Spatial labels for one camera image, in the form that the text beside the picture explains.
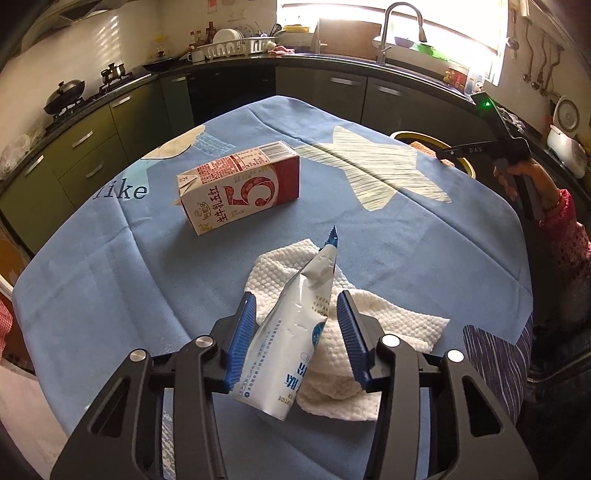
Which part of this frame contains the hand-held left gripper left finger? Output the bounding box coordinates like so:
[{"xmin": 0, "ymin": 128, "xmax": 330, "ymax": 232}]
[{"xmin": 50, "ymin": 292, "xmax": 257, "ymax": 480}]

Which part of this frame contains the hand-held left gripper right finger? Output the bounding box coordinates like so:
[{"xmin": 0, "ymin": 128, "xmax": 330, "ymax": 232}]
[{"xmin": 336, "ymin": 290, "xmax": 541, "ymax": 480}]

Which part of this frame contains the white and blue foil pouch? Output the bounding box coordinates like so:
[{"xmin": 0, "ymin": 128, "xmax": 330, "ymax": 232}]
[{"xmin": 231, "ymin": 226, "xmax": 343, "ymax": 423}]

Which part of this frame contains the yellow-rimmed waste bin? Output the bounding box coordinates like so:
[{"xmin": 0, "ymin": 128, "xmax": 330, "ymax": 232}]
[{"xmin": 390, "ymin": 130, "xmax": 477, "ymax": 178}]

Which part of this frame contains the white paper towel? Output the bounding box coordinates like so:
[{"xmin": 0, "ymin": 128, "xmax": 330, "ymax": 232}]
[{"xmin": 243, "ymin": 239, "xmax": 451, "ymax": 423}]

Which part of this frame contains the red and white milk carton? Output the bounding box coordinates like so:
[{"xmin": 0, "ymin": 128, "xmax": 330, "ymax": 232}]
[{"xmin": 177, "ymin": 141, "xmax": 301, "ymax": 236}]

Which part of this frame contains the person's right forearm pink sleeve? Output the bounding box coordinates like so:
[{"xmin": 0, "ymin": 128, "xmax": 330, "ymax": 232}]
[{"xmin": 542, "ymin": 189, "xmax": 591, "ymax": 301}]

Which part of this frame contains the person's right hand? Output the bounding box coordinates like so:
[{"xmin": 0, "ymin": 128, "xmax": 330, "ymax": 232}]
[{"xmin": 493, "ymin": 159, "xmax": 563, "ymax": 214}]

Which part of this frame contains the white rice cooker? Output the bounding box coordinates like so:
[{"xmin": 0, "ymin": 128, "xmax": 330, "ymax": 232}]
[{"xmin": 547, "ymin": 95, "xmax": 588, "ymax": 178}]

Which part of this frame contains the hanging metal ladle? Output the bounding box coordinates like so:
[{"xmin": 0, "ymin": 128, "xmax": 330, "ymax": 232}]
[
  {"xmin": 509, "ymin": 9, "xmax": 521, "ymax": 58},
  {"xmin": 546, "ymin": 46, "xmax": 563, "ymax": 99},
  {"xmin": 523, "ymin": 18, "xmax": 537, "ymax": 84}
]

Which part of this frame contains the dark green sink cabinet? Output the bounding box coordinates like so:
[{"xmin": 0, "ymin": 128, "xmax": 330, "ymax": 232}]
[{"xmin": 274, "ymin": 65, "xmax": 481, "ymax": 134}]

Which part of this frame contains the metal kitchen faucet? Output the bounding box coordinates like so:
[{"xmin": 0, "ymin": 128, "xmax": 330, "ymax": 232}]
[{"xmin": 375, "ymin": 2, "xmax": 428, "ymax": 65}]

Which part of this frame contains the blue star-print tablecloth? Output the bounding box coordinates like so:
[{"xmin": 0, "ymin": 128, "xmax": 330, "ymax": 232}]
[{"xmin": 13, "ymin": 95, "xmax": 534, "ymax": 480}]

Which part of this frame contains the wooden cutting board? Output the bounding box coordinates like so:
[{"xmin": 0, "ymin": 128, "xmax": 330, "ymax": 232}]
[{"xmin": 316, "ymin": 18, "xmax": 384, "ymax": 56}]

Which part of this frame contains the black built-in appliance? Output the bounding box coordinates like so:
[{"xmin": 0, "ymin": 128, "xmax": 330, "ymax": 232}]
[{"xmin": 187, "ymin": 69, "xmax": 278, "ymax": 125}]

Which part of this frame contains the white dish rack with dishes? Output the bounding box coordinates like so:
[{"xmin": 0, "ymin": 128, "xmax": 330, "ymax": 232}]
[{"xmin": 203, "ymin": 28, "xmax": 278, "ymax": 61}]

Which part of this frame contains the green kitchen cabinet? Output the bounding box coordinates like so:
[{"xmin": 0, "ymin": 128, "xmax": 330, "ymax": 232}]
[{"xmin": 0, "ymin": 69, "xmax": 195, "ymax": 254}]

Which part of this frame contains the group of condiment bottles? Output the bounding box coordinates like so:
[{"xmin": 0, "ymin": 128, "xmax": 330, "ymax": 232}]
[{"xmin": 189, "ymin": 21, "xmax": 218, "ymax": 49}]

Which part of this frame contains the gas stove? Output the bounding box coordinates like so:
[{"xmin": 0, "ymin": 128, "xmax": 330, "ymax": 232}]
[{"xmin": 46, "ymin": 69, "xmax": 158, "ymax": 125}]

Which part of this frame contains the black frying pan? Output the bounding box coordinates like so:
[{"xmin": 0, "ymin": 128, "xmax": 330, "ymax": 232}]
[{"xmin": 141, "ymin": 55, "xmax": 185, "ymax": 72}]

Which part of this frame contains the white plastic bag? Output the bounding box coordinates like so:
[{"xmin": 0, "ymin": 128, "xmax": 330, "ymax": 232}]
[{"xmin": 0, "ymin": 129, "xmax": 47, "ymax": 178}]

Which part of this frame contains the black wok with lid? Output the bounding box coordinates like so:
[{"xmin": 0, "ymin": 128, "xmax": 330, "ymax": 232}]
[{"xmin": 44, "ymin": 79, "xmax": 87, "ymax": 116}]

